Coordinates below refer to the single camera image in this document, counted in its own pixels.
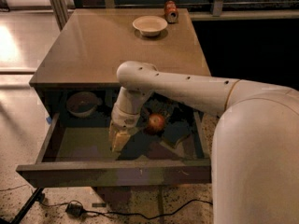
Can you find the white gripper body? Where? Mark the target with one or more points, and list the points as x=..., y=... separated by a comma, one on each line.
x=125, y=118

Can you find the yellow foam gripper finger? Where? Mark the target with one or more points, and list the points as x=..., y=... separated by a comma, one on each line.
x=111, y=132
x=119, y=140

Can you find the red apple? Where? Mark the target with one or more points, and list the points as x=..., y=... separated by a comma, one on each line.
x=156, y=123

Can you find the grey top drawer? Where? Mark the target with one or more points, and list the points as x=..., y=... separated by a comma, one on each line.
x=77, y=153

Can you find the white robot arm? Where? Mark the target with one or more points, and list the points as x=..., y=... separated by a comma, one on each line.
x=255, y=149

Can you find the dark bowl in drawer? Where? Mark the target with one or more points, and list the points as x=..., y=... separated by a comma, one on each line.
x=82, y=104

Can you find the white bowl on counter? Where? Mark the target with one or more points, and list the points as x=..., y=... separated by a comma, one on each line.
x=150, y=25

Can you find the black power adapter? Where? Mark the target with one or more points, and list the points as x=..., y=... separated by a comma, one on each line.
x=74, y=209

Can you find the black metal floor bar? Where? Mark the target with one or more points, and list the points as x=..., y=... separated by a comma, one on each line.
x=35, y=197

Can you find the orange soda can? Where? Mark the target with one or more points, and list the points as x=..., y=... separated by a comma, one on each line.
x=170, y=12

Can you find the metal window frame post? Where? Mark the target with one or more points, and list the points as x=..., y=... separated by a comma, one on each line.
x=60, y=12

